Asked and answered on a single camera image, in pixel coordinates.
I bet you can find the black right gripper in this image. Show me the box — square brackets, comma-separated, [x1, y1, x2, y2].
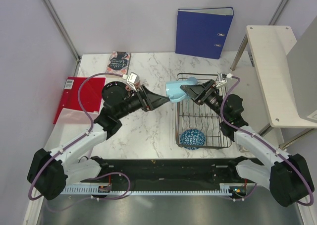
[180, 79, 228, 120]

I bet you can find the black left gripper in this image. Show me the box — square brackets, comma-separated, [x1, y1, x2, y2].
[116, 84, 169, 119]

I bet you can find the light blue handled mug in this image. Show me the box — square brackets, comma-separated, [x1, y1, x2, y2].
[165, 81, 192, 103]

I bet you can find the pink ceramic mug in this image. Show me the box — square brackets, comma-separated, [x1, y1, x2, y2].
[126, 76, 141, 91]

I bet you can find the black wire dish rack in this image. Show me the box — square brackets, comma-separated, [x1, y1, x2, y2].
[176, 72, 232, 150]

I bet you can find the black plate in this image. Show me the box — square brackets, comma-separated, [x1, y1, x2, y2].
[102, 81, 130, 101]

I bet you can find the blue patterned bowl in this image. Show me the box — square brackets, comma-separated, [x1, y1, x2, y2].
[180, 128, 206, 150]

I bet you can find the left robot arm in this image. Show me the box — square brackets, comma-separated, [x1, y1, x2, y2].
[27, 82, 170, 200]

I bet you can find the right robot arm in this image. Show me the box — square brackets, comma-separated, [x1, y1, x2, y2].
[180, 80, 315, 207]

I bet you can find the paperback book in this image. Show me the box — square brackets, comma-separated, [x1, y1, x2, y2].
[106, 51, 131, 76]

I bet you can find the red folder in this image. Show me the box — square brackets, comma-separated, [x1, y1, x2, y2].
[53, 77, 106, 124]

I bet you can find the white wooden shelf unit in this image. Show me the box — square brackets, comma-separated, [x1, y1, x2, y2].
[227, 25, 317, 146]

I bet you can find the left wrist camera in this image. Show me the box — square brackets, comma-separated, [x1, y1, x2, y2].
[126, 72, 140, 91]

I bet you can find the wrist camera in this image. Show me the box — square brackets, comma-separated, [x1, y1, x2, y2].
[126, 72, 140, 91]
[215, 73, 227, 89]

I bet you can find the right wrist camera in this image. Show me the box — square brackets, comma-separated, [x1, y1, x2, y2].
[215, 73, 227, 89]

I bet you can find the blue ring binder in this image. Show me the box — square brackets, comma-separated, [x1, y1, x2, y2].
[175, 7, 234, 59]

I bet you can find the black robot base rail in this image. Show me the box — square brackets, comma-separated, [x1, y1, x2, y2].
[93, 156, 246, 191]

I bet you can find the white cable duct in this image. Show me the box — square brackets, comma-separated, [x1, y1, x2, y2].
[61, 184, 243, 196]

